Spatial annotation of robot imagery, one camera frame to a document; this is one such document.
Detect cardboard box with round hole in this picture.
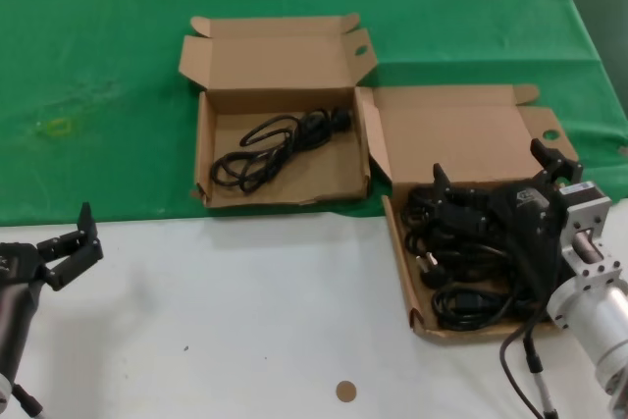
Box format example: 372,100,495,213
353,83,580,346

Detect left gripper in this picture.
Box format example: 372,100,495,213
0,201,106,379

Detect black power cord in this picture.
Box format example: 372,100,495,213
431,286,550,332
414,250,521,290
401,185,492,248
210,108,352,194

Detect green table cloth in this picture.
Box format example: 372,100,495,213
0,0,628,229

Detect cardboard box with torn edge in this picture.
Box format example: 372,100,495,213
177,13,380,209

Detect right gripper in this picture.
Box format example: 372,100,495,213
431,137,627,303

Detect silver tipped cable connector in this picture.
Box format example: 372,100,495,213
520,330,560,419
10,382,50,419

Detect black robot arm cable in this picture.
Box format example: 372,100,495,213
498,310,550,419

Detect yellowish ring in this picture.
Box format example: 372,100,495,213
46,118,75,138

